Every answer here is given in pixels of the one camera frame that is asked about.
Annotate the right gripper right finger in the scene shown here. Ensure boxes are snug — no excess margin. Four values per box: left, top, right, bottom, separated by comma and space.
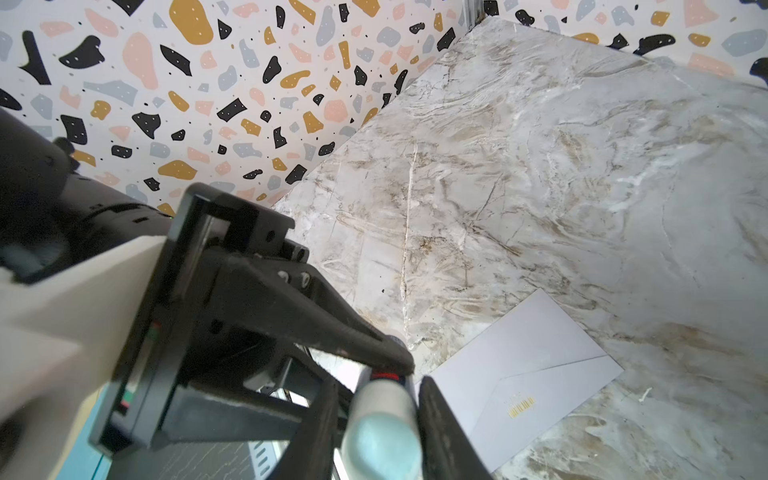
418, 376, 492, 480

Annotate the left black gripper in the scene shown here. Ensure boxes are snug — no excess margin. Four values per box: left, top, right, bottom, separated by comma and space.
89, 183, 415, 453

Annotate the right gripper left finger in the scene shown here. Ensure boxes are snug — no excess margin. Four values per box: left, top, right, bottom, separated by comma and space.
269, 379, 339, 480

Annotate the blue white glue stick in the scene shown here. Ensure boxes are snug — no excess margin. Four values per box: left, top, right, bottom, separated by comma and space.
341, 367, 422, 479

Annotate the pale lilac envelope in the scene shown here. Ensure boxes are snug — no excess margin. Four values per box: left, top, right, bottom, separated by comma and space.
428, 290, 623, 479

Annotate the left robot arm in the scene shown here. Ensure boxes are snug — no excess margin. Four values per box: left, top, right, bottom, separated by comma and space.
1, 113, 414, 456

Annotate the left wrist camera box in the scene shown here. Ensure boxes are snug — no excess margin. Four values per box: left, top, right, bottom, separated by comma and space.
1, 236, 165, 479

